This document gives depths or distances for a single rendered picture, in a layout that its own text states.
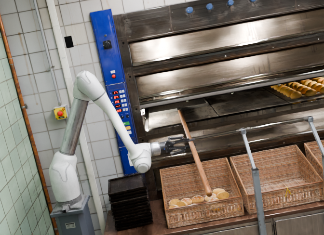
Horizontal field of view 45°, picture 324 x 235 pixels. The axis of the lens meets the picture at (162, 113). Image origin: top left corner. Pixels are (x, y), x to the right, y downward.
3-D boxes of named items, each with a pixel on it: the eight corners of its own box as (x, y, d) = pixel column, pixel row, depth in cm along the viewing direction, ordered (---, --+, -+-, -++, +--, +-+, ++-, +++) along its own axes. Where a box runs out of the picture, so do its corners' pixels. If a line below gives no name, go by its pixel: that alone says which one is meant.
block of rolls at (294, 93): (269, 87, 385) (268, 82, 384) (317, 79, 385) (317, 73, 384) (291, 99, 326) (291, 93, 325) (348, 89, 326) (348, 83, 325)
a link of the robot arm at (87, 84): (108, 90, 241) (104, 87, 253) (89, 66, 234) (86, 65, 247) (91, 103, 238) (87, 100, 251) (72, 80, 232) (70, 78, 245)
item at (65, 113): (57, 118, 307) (54, 106, 305) (70, 116, 307) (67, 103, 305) (55, 120, 300) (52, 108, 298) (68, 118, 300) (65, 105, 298)
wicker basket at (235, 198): (164, 199, 325) (158, 168, 318) (231, 187, 325) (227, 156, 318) (167, 229, 278) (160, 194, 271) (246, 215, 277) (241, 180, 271)
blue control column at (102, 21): (144, 178, 525) (111, 15, 474) (155, 176, 525) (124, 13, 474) (143, 267, 337) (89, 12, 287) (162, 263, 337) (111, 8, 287)
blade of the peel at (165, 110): (209, 105, 358) (208, 102, 358) (149, 116, 358) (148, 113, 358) (203, 97, 393) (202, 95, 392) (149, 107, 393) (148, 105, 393)
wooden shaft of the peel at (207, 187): (213, 197, 183) (212, 191, 183) (207, 198, 183) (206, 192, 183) (181, 112, 350) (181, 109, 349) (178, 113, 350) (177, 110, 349)
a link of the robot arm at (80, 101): (47, 186, 250) (45, 176, 271) (72, 190, 256) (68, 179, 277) (78, 70, 245) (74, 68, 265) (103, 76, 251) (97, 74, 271)
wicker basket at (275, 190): (232, 187, 324) (228, 156, 318) (299, 175, 325) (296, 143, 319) (249, 215, 277) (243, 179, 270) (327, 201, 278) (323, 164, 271)
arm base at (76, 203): (50, 216, 235) (47, 208, 233) (60, 200, 256) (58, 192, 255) (79, 212, 234) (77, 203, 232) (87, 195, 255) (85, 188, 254)
